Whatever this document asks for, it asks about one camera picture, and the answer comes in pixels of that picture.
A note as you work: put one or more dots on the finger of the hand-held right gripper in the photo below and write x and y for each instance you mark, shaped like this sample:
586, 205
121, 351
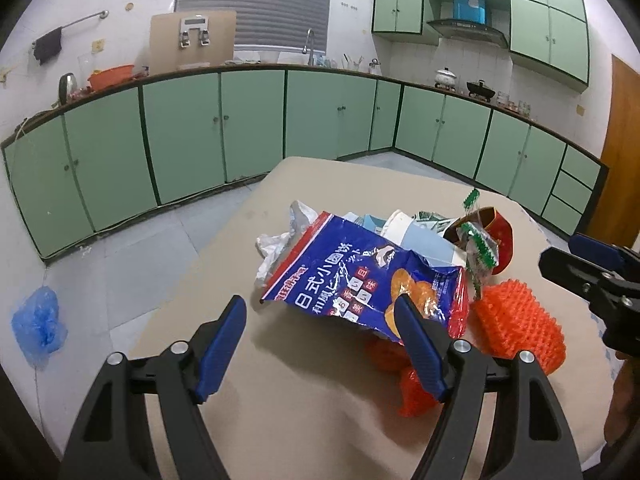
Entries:
575, 272
597, 250

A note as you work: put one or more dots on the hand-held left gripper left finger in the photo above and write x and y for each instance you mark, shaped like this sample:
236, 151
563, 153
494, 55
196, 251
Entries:
220, 350

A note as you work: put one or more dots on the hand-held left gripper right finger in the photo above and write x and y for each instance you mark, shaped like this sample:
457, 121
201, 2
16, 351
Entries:
420, 350

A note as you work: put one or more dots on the light blue white carton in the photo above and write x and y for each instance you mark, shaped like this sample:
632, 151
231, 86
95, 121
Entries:
425, 242

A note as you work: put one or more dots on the blue snack bag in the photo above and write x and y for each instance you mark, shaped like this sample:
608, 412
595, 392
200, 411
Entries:
340, 270

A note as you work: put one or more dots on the person's right forearm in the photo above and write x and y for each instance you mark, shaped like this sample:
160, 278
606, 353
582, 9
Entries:
625, 400

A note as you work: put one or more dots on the small orange foam net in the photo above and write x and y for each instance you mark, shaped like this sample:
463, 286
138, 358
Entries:
415, 395

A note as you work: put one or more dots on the large orange foam net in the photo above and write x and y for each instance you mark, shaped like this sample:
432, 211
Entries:
520, 325

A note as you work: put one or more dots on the blue patterned tablecloth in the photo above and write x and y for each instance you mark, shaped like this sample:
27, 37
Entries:
607, 345

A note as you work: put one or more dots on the red paper cup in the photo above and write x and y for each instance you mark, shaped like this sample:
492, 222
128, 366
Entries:
500, 240

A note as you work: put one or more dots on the wooden door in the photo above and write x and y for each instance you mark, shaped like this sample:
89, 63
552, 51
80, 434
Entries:
622, 160

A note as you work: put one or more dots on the green white striped wrapper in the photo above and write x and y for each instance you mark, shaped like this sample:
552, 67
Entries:
480, 252

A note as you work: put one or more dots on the crumpled silver wrapper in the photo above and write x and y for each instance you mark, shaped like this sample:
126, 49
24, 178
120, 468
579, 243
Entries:
275, 250

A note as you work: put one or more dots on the green milk carton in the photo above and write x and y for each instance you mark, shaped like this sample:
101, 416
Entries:
431, 220

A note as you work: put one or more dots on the group of glass jars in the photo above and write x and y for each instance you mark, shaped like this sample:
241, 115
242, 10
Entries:
515, 104

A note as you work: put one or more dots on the blue plastic bag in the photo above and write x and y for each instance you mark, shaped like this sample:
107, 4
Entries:
37, 325

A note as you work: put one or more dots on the black cooking pot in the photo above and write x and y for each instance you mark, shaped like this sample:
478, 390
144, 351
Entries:
481, 90

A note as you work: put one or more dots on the row of green base cabinets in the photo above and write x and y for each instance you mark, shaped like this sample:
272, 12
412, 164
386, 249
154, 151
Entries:
250, 125

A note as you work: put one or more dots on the white cooking pot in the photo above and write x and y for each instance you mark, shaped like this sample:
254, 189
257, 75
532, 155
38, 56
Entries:
446, 79

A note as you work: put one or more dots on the range hood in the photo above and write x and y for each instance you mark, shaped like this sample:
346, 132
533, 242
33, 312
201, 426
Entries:
465, 30

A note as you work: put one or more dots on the blue box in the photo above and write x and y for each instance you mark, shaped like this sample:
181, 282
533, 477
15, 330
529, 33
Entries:
470, 9

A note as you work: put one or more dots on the utensil holder with utensils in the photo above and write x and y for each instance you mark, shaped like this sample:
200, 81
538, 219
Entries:
357, 64

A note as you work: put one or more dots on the orange plastic basin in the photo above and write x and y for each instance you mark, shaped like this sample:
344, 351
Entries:
111, 77

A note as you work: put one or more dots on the wooden cutting board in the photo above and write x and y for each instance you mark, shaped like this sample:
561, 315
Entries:
165, 45

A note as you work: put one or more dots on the metal sink faucet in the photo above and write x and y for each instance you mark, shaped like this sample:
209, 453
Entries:
309, 45

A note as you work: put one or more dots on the dark hanging towel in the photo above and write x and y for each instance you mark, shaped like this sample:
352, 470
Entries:
48, 45

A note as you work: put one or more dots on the grey window blinds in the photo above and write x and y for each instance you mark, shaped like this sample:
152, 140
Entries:
280, 0

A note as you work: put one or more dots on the row of green wall cabinets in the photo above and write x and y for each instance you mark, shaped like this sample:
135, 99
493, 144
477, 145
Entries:
530, 20

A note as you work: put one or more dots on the metal towel rail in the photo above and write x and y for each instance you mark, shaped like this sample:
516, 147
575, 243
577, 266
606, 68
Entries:
80, 21

